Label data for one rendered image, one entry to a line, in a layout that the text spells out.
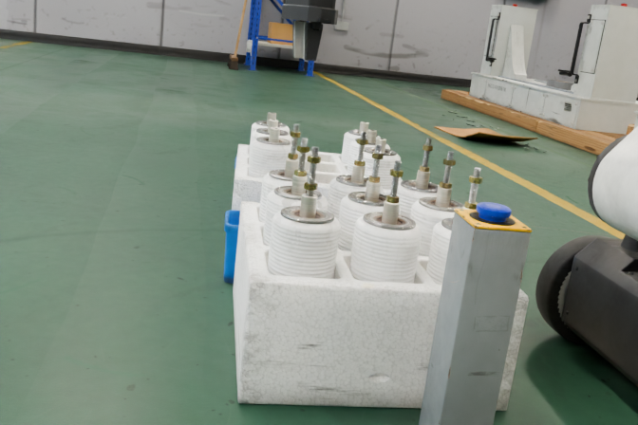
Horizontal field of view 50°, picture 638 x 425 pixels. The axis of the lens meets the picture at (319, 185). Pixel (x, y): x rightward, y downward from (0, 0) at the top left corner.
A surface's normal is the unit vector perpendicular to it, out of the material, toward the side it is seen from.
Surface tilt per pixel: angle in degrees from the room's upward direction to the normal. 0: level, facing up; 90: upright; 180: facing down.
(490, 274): 90
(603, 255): 46
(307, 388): 90
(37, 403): 0
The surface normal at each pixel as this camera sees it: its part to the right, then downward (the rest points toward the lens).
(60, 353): 0.11, -0.97
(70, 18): 0.18, 0.25
